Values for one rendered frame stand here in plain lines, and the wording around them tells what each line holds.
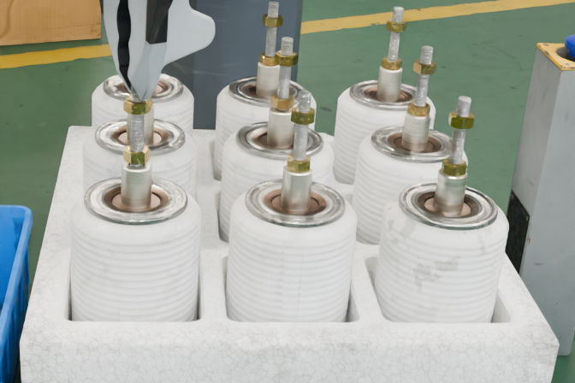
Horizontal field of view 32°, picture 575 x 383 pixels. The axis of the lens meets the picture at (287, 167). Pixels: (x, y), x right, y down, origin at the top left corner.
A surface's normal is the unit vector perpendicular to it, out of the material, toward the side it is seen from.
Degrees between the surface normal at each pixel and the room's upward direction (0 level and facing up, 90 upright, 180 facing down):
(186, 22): 90
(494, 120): 0
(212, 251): 0
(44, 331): 0
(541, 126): 90
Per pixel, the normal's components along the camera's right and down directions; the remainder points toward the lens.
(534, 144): -0.99, -0.02
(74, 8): 0.43, 0.40
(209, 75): -0.22, 0.39
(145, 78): -0.33, 0.71
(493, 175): 0.07, -0.91
